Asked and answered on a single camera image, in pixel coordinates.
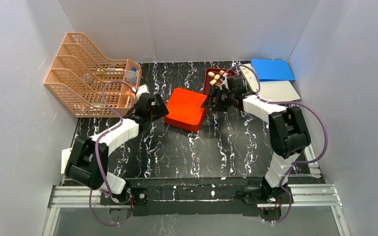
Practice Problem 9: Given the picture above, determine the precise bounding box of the orange box lid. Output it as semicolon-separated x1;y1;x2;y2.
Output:
166;88;207;114

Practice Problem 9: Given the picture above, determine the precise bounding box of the dark red chocolate tray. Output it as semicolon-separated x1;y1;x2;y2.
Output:
203;68;226;95

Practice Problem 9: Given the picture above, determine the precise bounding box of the orange chocolate box with tray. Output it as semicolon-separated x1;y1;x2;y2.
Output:
164;110;206;132

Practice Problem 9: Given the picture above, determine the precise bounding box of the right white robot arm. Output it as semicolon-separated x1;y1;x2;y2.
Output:
201;75;311;201

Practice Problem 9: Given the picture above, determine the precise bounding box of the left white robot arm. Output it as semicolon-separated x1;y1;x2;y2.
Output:
63;92;169;205

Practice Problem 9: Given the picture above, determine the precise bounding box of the small bottle with blue cap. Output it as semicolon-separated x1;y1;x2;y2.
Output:
125;67;138;85

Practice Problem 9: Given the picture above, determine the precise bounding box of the white board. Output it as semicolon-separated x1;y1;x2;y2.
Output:
239;63;301;102

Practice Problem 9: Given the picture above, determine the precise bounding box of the blue folder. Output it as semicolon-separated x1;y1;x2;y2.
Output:
251;59;295;82

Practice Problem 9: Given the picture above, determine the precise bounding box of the peach plastic file rack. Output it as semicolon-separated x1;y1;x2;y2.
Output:
43;32;141;118

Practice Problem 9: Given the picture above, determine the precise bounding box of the small white red box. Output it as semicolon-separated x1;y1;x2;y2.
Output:
61;148;72;175

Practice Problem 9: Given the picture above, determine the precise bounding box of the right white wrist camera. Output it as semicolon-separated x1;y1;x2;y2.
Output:
221;73;229;90

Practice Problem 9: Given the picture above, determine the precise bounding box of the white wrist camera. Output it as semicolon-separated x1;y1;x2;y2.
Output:
221;73;229;90
136;84;149;100

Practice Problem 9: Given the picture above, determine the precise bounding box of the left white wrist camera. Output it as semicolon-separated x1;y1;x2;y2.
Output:
136;84;149;100

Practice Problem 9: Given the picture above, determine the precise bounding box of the aluminium base frame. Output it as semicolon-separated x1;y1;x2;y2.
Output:
42;101;351;236

